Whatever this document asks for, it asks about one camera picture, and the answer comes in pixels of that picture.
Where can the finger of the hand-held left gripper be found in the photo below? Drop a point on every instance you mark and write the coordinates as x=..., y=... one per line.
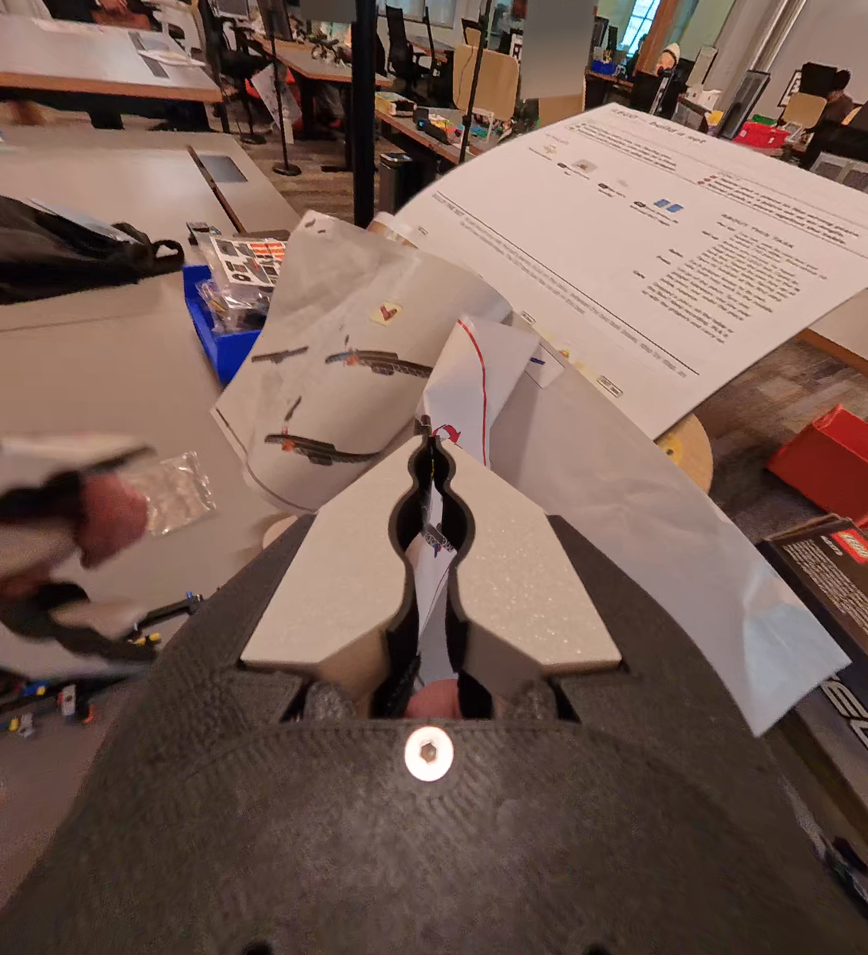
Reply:
x=1, y=649
x=24, y=466

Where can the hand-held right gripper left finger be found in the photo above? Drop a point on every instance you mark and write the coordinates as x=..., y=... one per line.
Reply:
x=329, y=597

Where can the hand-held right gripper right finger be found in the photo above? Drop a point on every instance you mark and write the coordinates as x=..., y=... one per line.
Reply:
x=531, y=597

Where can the black lego chassis assembly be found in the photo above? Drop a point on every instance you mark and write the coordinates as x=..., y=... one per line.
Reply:
x=61, y=705

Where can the lego instruction booklet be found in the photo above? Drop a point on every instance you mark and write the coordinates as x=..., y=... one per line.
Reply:
x=344, y=298

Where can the lego sticker sheet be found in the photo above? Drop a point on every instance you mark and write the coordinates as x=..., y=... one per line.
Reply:
x=244, y=268

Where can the black lego box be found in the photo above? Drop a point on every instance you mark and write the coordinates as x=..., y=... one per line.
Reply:
x=851, y=619

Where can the person's left hand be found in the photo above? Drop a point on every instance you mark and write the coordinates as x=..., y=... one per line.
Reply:
x=113, y=515

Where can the clear plastic bag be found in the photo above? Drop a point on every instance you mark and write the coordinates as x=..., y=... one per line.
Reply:
x=177, y=492

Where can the round wooden stand tray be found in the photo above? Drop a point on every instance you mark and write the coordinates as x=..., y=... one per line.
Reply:
x=691, y=455

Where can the black backpack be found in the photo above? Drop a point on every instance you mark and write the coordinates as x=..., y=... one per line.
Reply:
x=46, y=246

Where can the blue plastic bin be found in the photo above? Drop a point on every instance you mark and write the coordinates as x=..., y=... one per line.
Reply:
x=214, y=351

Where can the small black device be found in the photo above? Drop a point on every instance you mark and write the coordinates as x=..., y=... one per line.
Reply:
x=201, y=233

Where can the red plastic bin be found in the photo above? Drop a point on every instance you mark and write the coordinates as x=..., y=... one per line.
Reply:
x=837, y=462

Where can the printed paper sheet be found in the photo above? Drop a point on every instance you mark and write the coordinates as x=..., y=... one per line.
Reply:
x=628, y=246

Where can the black stanchion pole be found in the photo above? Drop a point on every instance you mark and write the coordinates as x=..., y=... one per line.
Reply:
x=286, y=168

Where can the black trash can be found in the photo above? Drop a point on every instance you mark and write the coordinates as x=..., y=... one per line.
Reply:
x=397, y=186

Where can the grey table with wooden edge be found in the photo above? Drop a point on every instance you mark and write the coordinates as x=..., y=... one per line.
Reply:
x=68, y=52

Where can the black support pole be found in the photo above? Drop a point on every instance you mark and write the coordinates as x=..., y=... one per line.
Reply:
x=365, y=112

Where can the cardboard sheet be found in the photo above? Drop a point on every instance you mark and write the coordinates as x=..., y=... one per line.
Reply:
x=486, y=82

